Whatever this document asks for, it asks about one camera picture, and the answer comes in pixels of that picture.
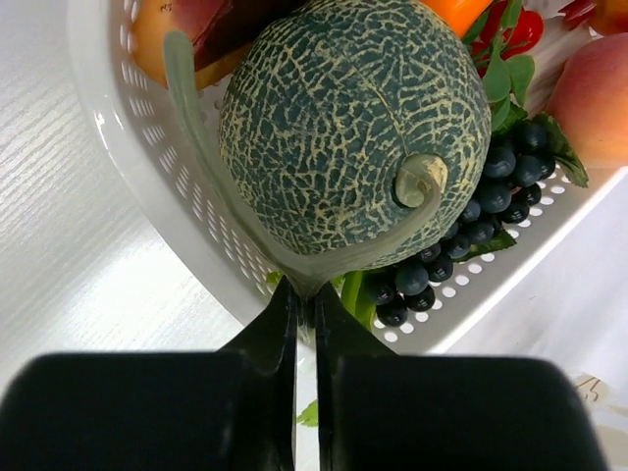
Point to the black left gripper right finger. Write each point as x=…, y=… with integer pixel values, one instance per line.
x=382, y=411

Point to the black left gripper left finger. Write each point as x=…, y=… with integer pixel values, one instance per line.
x=230, y=409

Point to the dark grape bunch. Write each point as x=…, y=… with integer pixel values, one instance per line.
x=519, y=162

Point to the green netted melon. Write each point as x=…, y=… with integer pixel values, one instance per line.
x=351, y=136

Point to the clear zip top bag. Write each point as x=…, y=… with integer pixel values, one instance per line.
x=608, y=413

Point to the green lettuce leaf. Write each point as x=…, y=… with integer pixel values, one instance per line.
x=351, y=291

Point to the white perforated basket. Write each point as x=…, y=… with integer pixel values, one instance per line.
x=135, y=120

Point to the peach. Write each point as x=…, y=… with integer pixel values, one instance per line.
x=589, y=102

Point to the dark red long pepper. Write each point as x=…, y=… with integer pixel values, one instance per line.
x=216, y=28

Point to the red cherry tomato sprig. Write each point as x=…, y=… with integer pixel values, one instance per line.
x=500, y=42

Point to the orange tangerine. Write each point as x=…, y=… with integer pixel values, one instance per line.
x=460, y=15

